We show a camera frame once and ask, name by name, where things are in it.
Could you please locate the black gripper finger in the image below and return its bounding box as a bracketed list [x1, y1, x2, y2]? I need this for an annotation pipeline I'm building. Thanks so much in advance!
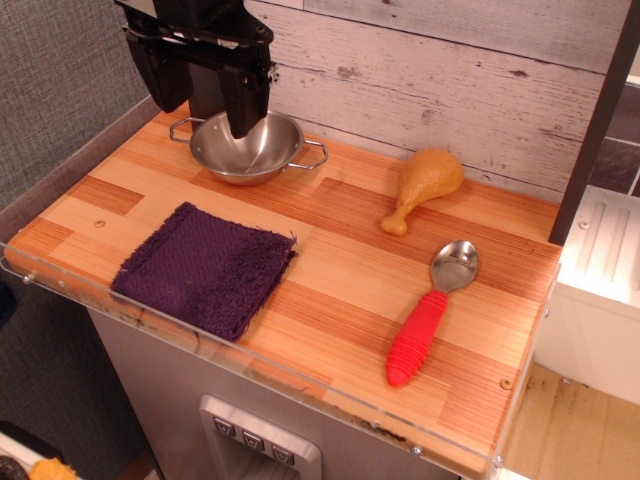
[125, 30, 193, 113]
[219, 65, 272, 139]

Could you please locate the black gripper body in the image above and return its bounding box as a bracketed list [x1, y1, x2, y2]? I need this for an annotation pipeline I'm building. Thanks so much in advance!
[116, 1, 274, 82]

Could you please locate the steel bowl with handles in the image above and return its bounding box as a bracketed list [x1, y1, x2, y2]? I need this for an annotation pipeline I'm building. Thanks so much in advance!
[169, 111, 329, 186]

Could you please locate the purple cloth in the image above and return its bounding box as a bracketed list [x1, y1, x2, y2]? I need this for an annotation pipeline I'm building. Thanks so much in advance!
[111, 202, 296, 341]

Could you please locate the toy chicken drumstick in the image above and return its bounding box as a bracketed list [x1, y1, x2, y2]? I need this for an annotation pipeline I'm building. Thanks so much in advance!
[380, 149, 464, 236]

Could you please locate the grey toy fridge cabinet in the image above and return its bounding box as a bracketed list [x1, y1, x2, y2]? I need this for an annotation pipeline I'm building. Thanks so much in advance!
[90, 312, 455, 479]

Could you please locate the silver dispenser panel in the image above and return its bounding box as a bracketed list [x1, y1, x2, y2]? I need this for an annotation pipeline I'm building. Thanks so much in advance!
[199, 395, 323, 480]

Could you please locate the orange object bottom left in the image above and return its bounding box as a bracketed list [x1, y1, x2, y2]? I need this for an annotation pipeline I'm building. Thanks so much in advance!
[28, 458, 79, 480]

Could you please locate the clear acrylic guard rail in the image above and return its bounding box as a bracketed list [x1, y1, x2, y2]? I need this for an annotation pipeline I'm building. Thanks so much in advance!
[4, 233, 560, 479]

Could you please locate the spoon with red handle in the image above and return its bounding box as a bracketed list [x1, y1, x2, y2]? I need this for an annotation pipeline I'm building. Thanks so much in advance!
[386, 240, 479, 387]

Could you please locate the dark vertical post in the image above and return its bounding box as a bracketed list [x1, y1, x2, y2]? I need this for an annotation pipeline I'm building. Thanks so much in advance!
[548, 0, 639, 246]

